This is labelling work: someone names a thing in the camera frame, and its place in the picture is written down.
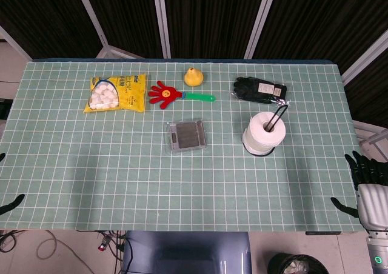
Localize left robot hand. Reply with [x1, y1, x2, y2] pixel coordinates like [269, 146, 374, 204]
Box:
[0, 152, 25, 216]

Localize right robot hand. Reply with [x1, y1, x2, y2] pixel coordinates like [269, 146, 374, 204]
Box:
[330, 150, 388, 232]

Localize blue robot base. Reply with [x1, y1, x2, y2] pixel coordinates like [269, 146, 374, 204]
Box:
[121, 230, 252, 274]

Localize red hand clapper toy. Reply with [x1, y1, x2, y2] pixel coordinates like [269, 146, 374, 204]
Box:
[147, 80, 216, 110]

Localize black floor device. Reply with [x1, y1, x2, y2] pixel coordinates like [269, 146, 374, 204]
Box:
[0, 97, 13, 121]

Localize red-tipped connector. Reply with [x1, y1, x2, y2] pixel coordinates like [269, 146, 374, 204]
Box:
[97, 236, 112, 252]

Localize black trash bin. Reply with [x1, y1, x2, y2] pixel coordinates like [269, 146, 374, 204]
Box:
[267, 253, 330, 274]

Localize yellow marshmallow bag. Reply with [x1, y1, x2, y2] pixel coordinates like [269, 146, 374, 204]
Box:
[83, 73, 147, 114]

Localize packaged black gloves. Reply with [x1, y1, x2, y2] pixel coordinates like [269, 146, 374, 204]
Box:
[230, 76, 291, 107]

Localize scale in clear case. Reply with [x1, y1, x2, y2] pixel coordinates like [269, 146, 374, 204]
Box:
[165, 118, 209, 156]

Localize yellow pear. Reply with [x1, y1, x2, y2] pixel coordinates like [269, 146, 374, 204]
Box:
[184, 67, 205, 87]

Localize dark folding partition screen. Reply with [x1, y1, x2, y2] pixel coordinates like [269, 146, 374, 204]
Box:
[0, 0, 388, 129]

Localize grey floor cable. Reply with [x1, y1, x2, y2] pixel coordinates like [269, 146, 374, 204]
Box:
[36, 230, 95, 274]

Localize white metal frame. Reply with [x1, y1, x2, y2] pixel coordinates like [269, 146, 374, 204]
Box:
[353, 119, 388, 162]

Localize black floor cable bundle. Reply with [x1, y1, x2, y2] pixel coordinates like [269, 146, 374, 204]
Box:
[99, 230, 135, 274]

